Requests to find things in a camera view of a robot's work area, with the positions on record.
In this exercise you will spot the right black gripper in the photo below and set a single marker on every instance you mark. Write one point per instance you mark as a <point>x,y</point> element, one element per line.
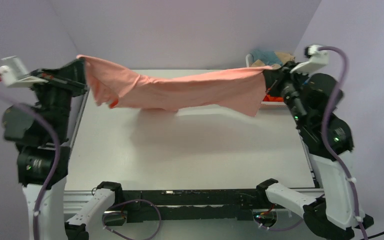
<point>273,77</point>

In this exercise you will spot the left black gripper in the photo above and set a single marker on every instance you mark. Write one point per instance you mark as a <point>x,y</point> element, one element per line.
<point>71,77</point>

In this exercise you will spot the pink t shirt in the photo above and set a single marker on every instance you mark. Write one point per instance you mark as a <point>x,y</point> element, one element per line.
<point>238,89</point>

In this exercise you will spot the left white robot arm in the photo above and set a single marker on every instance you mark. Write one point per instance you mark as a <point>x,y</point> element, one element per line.
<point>40,133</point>

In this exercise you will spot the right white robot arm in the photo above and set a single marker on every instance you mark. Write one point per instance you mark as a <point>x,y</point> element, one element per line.
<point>311,100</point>

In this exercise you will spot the grey blue t shirt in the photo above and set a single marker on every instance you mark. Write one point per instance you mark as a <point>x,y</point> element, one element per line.
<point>266,57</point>

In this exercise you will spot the beige t shirt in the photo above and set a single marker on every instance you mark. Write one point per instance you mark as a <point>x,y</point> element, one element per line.
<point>284,57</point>

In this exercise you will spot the white plastic laundry basket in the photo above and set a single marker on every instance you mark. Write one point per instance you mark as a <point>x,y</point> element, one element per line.
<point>263,105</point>

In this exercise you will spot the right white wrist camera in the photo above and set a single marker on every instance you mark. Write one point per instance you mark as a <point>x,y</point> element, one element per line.
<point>317,59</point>

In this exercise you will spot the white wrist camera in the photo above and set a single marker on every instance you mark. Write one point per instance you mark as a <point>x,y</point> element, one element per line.
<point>317,59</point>
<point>14,74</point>

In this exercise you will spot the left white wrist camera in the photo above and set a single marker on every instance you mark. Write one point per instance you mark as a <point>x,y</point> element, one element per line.
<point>14,74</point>

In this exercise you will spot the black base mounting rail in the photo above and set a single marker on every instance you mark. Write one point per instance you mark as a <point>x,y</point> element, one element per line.
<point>137,206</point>

